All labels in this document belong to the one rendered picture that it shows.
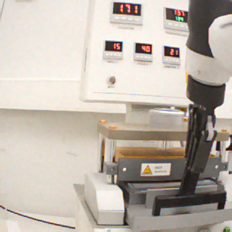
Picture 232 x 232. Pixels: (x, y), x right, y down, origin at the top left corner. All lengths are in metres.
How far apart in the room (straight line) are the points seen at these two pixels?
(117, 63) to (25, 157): 0.55
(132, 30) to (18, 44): 0.51
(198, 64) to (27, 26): 0.93
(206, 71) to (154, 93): 0.47
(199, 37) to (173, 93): 0.49
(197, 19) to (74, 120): 0.93
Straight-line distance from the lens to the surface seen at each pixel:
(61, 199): 1.68
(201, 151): 0.85
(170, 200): 0.87
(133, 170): 1.02
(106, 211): 0.94
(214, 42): 0.69
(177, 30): 1.28
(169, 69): 1.26
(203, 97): 0.82
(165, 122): 1.09
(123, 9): 1.25
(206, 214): 0.91
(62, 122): 1.64
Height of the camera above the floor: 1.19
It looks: 3 degrees down
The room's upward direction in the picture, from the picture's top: 3 degrees clockwise
